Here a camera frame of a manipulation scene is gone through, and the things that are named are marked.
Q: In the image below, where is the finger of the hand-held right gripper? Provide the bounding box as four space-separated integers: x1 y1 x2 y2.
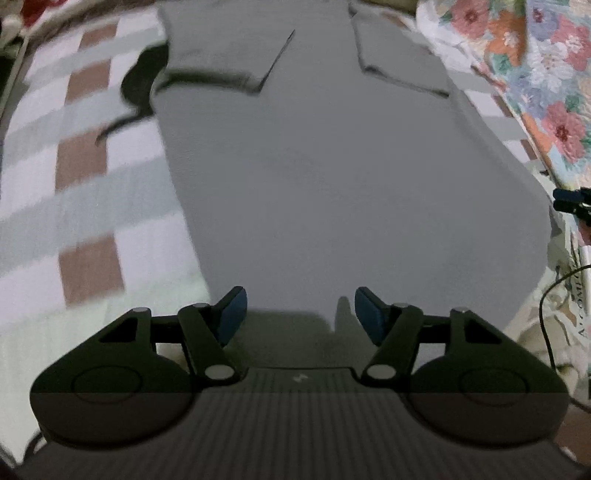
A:
551 186 591 214

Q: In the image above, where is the floral quilt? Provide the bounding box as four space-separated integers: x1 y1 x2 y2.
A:
416 0 591 185

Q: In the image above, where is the black cable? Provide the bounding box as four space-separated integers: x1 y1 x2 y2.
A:
539 264 591 370

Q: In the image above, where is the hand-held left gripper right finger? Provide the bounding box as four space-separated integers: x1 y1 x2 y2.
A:
353 285 505 385

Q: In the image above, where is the checked rug with bear print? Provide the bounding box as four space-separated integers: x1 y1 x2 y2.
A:
0 14 555 462

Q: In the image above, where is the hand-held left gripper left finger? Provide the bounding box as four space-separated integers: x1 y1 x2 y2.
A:
90 285 249 385

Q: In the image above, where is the white printed cloth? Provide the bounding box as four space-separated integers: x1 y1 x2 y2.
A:
503 215 591 398

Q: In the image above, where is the grey shirt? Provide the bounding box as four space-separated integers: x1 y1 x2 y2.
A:
150 0 552 337

